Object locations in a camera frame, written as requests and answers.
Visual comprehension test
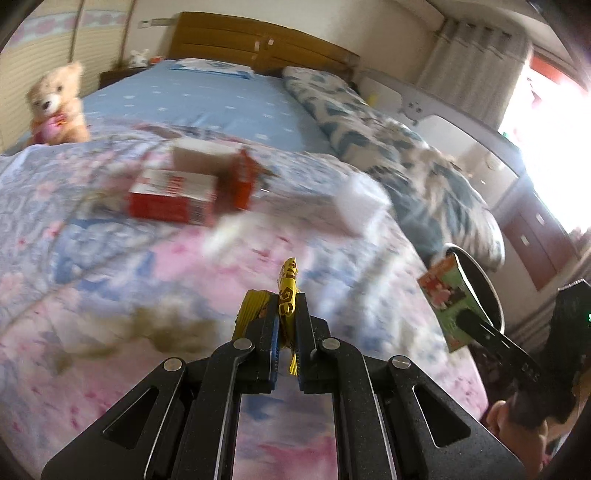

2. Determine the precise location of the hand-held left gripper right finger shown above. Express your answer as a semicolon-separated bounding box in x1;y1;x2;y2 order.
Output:
294;294;528;480

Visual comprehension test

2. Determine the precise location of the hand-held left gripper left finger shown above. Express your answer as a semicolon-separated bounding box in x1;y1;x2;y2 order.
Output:
41;305;281;480

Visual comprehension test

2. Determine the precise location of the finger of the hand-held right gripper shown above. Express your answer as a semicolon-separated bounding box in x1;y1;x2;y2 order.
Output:
455;308;543;384

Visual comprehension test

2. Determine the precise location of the white bin with dark inside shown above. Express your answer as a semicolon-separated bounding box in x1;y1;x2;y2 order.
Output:
443;246;506;337

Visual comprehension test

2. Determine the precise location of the green carton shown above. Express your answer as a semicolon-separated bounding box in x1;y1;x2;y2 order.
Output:
417;255;483;354

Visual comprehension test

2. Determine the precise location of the yellow foil wrapper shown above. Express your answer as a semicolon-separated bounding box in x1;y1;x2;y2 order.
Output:
235;257;303;377

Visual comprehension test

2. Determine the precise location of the person's right hand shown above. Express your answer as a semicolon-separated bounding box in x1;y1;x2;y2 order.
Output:
487;399;555;480

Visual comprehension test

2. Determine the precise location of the wooden dresser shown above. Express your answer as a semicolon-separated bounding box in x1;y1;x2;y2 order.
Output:
492;178;585;291

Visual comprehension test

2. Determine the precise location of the pink floral blanket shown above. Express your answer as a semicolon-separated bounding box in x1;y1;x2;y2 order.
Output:
0;122;490;480

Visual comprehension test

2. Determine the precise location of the bright window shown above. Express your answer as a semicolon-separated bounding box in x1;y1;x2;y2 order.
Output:
501;46;591;236

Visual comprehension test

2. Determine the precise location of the opened white red box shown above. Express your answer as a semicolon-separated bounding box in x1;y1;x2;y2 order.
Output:
172;138;273;215

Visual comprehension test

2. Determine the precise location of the white blue patterned quilt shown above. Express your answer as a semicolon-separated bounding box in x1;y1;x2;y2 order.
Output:
281;66;505;273

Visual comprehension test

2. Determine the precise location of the blue bed sheet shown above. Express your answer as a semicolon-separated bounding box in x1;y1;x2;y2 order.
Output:
76;60;342;160

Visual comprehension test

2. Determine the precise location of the grey curtain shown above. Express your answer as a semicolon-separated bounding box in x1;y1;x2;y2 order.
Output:
418;18;532;125

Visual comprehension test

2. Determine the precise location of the blue patterned pillow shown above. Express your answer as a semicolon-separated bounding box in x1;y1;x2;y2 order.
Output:
167;58;254;79

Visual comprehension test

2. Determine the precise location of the dark wooden nightstand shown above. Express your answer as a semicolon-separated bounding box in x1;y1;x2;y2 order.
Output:
99;67;139;88

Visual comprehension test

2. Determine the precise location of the wooden bed headboard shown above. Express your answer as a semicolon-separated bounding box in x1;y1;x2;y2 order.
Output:
167;11;361;77

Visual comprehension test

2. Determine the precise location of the beige teddy bear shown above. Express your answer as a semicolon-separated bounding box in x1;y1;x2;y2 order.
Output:
25;62;92;146

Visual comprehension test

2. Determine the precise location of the cream sliding door wardrobe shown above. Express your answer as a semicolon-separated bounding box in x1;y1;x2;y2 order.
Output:
0;0;139;155

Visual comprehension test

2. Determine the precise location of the grey mesh bed rail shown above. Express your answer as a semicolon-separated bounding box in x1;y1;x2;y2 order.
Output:
355;69;532;222

